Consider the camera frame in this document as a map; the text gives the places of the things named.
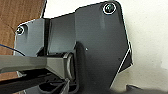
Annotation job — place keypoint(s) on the black robot body part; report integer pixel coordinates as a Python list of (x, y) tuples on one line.
[(146, 90)]

